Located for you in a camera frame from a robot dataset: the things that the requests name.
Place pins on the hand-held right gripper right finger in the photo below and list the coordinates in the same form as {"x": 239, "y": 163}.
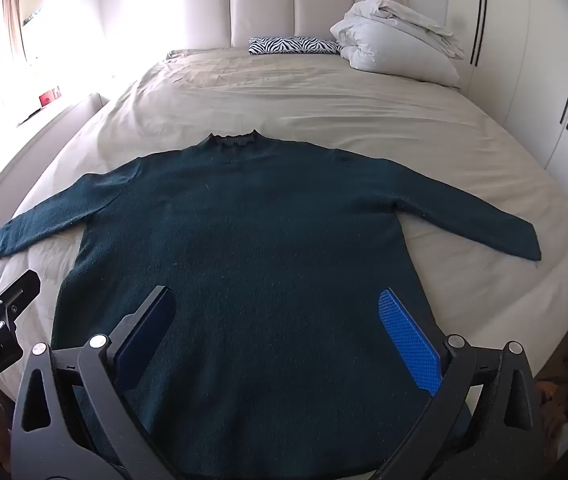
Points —
{"x": 406, "y": 340}

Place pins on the small red box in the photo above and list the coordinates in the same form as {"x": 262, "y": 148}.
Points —
{"x": 49, "y": 97}

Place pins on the bed with beige sheet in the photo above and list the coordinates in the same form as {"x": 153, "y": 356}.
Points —
{"x": 314, "y": 105}

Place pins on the white wardrobe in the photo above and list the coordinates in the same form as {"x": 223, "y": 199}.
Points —
{"x": 524, "y": 60}

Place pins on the beige window bench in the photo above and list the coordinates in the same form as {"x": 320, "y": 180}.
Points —
{"x": 39, "y": 145}

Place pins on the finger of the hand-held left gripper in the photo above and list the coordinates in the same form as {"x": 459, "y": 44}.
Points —
{"x": 16, "y": 292}

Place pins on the zebra print pillow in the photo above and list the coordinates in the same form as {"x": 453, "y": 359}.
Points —
{"x": 294, "y": 45}

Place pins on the white folded duvet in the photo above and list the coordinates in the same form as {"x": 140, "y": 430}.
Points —
{"x": 394, "y": 45}

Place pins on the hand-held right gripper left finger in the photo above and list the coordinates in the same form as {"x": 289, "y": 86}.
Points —
{"x": 150, "y": 327}

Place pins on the dark teal sweater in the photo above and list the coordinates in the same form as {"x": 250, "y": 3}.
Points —
{"x": 264, "y": 235}

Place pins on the beige padded headboard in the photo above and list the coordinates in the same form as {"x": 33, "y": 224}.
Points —
{"x": 264, "y": 5}

